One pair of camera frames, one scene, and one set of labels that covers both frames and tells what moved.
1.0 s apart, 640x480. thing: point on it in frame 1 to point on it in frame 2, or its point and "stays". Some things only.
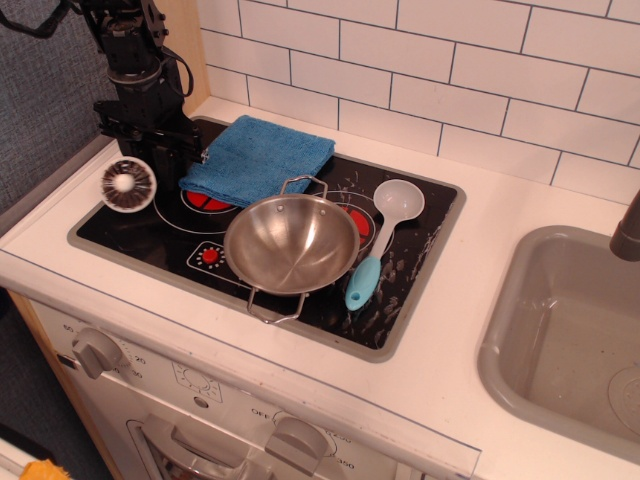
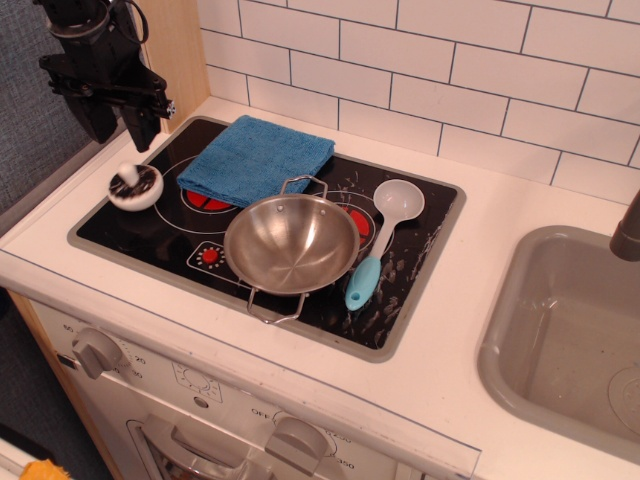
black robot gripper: (149, 108) to (103, 61)
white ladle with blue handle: (394, 201) stays
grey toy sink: (559, 347) stays
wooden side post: (183, 24) stays
